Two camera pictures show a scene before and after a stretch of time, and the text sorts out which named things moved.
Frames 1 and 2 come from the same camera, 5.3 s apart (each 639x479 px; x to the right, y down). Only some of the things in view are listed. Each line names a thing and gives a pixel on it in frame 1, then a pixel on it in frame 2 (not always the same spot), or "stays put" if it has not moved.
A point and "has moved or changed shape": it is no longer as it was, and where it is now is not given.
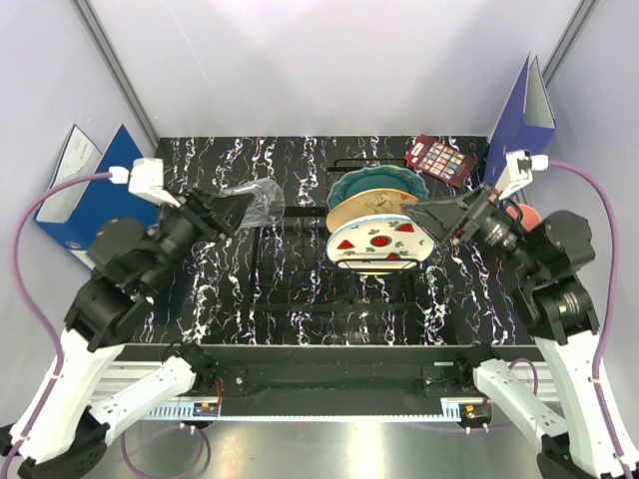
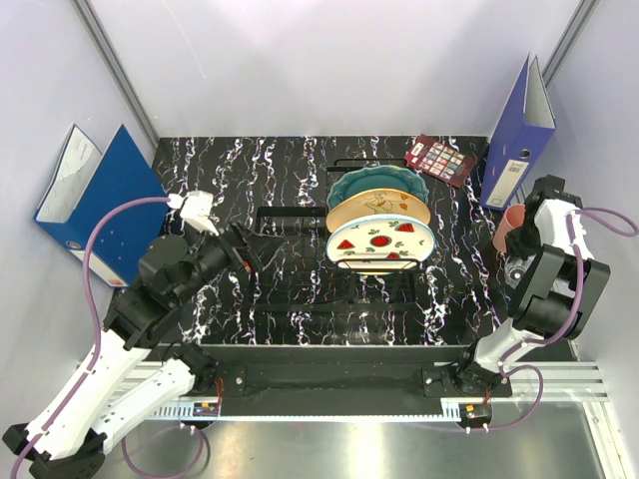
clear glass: x=267 y=206 has moved or changed shape
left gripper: x=228 y=209 → x=248 y=249
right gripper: x=439 y=217 → x=515 y=246
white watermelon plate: x=382 y=237 stays put
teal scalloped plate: x=376 y=178 stays put
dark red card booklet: x=439 y=160 stays put
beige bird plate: x=374 y=203 stays put
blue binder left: x=73 y=219 stays put
